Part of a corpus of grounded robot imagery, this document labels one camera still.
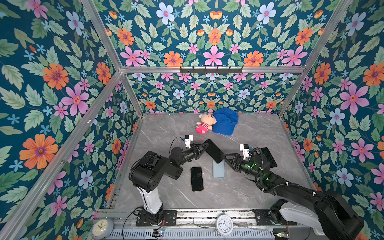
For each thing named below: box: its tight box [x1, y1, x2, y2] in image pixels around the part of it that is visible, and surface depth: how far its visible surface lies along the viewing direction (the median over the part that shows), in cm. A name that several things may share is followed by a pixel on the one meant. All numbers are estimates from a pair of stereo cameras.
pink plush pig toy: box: [196, 113, 217, 135], surface depth 108 cm
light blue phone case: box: [212, 159, 226, 179], surface depth 90 cm
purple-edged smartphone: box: [190, 166, 204, 192], surface depth 87 cm
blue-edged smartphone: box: [203, 139, 225, 164], surface depth 83 cm
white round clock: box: [216, 214, 234, 236], surface depth 70 cm
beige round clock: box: [91, 218, 114, 240], surface depth 69 cm
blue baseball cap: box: [212, 107, 239, 136], surface depth 112 cm
